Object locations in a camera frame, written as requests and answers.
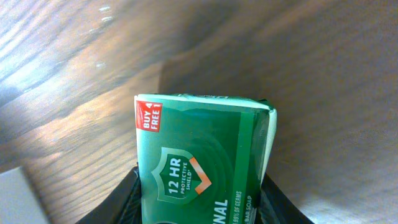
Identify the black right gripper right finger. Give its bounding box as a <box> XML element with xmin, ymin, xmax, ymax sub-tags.
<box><xmin>254</xmin><ymin>174</ymin><xmax>314</xmax><ymax>224</ymax></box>

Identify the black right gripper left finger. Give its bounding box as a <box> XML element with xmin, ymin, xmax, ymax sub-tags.
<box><xmin>76</xmin><ymin>166</ymin><xmax>142</xmax><ymax>224</ymax></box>

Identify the green Dettol soap bar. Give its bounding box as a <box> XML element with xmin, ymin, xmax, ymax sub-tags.
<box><xmin>134</xmin><ymin>94</ymin><xmax>277</xmax><ymax>224</ymax></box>

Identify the cream box with pink interior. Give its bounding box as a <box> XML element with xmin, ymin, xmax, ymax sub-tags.
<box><xmin>1</xmin><ymin>167</ymin><xmax>50</xmax><ymax>224</ymax></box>

